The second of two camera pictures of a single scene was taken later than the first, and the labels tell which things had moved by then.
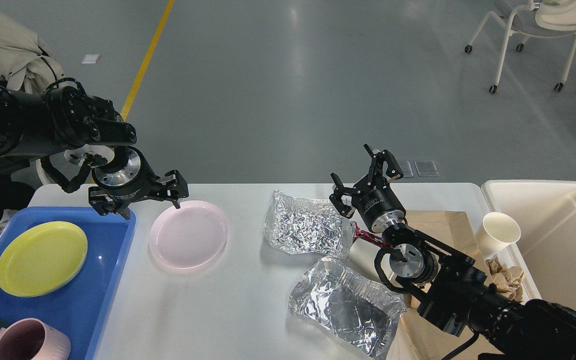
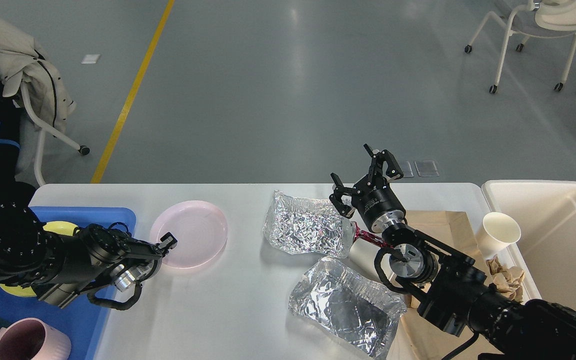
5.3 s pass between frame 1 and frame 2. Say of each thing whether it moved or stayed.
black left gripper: moved
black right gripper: stayed
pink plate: stayed
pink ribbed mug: stayed
